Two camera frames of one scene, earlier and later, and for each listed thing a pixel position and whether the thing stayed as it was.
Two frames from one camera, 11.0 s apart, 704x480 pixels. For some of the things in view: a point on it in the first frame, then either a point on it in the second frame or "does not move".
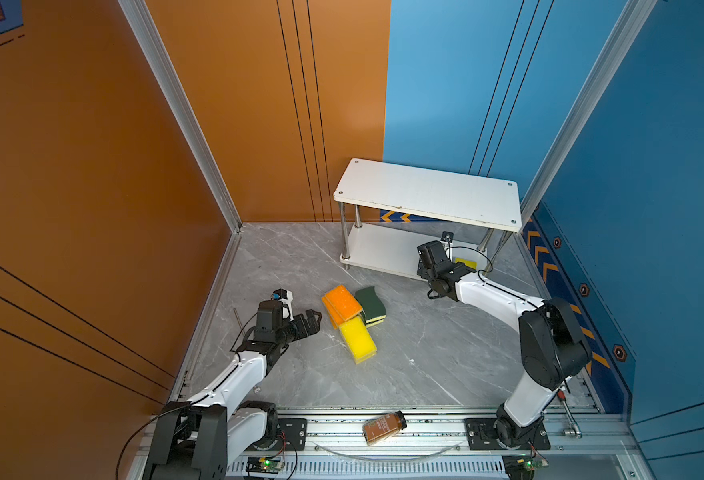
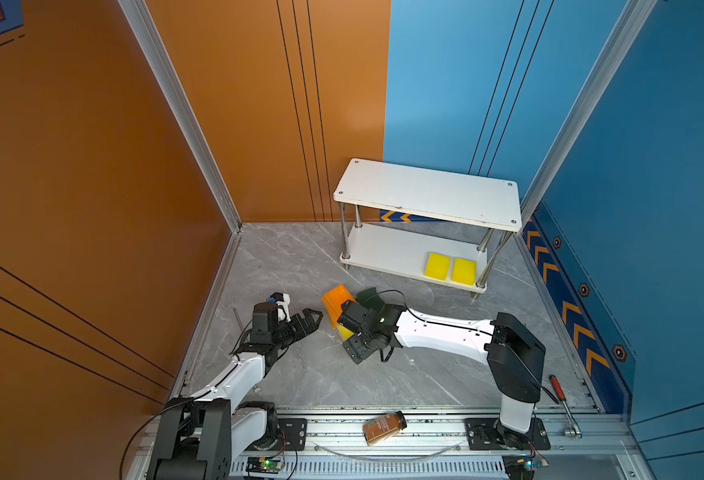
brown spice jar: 382,427 does not move
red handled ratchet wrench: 575,429 does not move
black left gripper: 313,327 does not move
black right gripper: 420,269 → 354,351
